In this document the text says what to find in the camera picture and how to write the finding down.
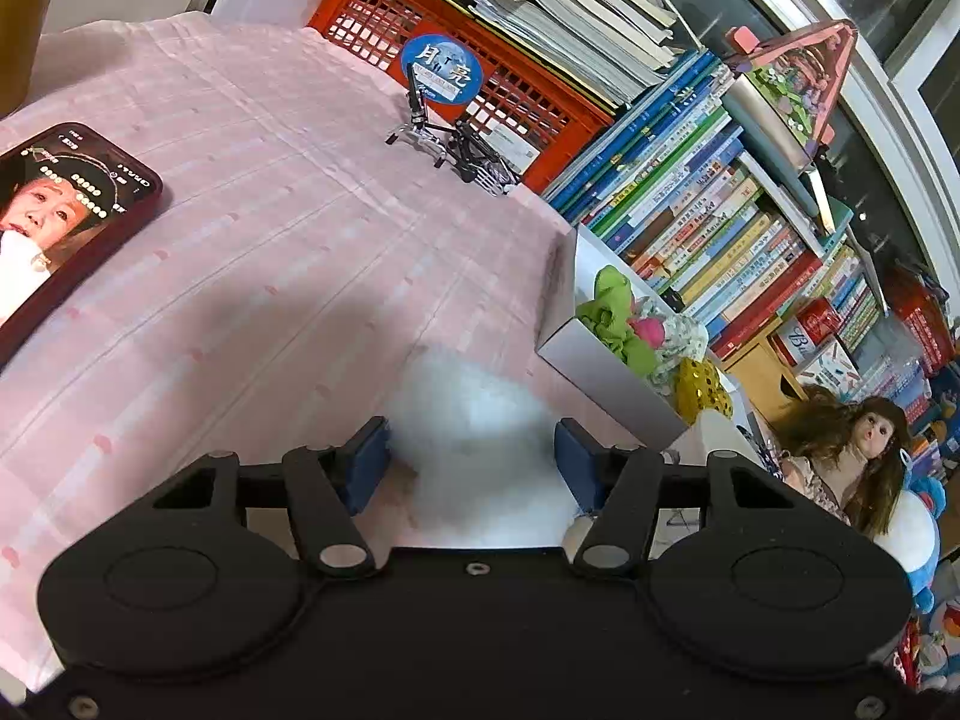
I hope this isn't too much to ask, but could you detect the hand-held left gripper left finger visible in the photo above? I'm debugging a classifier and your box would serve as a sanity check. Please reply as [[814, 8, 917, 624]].
[[150, 416, 391, 578]]

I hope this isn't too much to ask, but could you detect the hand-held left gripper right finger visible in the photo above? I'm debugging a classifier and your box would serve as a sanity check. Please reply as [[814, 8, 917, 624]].
[[555, 418, 856, 578]]

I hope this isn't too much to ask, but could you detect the shallow white cardboard box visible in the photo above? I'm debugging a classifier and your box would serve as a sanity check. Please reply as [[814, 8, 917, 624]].
[[536, 223, 751, 452]]

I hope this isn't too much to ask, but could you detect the white fluffy ball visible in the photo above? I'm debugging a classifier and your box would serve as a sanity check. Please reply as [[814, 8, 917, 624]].
[[390, 345, 582, 550]]

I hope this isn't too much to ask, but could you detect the white foam block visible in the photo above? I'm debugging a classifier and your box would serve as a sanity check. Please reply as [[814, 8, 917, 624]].
[[667, 416, 758, 466]]

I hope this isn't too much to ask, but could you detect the gold sequin bow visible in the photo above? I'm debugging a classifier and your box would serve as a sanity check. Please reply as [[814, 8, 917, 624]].
[[675, 356, 734, 425]]

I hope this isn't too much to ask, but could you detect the green and pink plush toy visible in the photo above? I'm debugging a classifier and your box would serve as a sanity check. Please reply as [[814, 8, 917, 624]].
[[574, 266, 668, 376]]

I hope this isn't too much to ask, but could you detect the green floral cloth bundle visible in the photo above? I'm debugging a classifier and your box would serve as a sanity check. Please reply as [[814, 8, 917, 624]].
[[652, 311, 710, 391]]

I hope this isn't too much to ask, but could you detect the small wooden drawer unit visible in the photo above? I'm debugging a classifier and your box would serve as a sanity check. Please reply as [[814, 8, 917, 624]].
[[724, 315, 811, 421]]

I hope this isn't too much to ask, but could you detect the pink striped tablecloth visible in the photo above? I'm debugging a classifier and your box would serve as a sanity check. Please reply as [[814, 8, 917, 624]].
[[0, 11, 586, 691]]

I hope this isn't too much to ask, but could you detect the white label printer box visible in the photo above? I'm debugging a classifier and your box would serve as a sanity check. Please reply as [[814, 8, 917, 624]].
[[795, 337, 860, 391]]

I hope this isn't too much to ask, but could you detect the row of colourful books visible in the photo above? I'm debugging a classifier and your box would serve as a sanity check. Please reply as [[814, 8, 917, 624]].
[[544, 51, 960, 428]]

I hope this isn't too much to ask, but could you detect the red drink can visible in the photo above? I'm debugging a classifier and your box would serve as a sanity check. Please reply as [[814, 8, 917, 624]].
[[780, 298, 842, 362]]

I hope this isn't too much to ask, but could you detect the brown-haired doll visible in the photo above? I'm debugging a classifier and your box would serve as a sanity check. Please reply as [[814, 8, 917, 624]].
[[776, 386, 912, 541]]

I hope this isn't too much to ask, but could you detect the black model bicycle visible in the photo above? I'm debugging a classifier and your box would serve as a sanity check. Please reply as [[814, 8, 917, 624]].
[[385, 64, 522, 196]]

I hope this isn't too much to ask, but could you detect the blue and white plush toy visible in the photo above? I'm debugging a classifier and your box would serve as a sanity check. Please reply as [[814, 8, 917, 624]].
[[874, 457, 946, 616]]

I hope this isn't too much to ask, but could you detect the black smartphone lit screen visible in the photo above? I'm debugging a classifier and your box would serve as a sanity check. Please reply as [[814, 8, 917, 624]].
[[0, 122, 164, 376]]

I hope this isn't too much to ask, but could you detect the red plastic basket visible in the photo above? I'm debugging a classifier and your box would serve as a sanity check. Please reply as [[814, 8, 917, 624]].
[[892, 270, 957, 376]]

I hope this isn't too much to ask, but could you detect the stack of worn paperbacks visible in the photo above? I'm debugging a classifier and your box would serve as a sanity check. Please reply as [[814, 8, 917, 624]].
[[360, 0, 698, 110]]

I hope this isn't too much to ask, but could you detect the red plastic crate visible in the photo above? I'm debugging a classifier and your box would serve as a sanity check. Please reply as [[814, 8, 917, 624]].
[[307, 0, 616, 192]]

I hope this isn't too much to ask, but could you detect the pink model house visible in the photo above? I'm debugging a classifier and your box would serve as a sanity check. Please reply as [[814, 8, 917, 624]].
[[724, 19, 856, 166]]

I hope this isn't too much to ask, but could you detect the glass of brown drink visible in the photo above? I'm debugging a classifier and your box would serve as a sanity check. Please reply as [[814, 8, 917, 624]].
[[0, 0, 65, 117]]

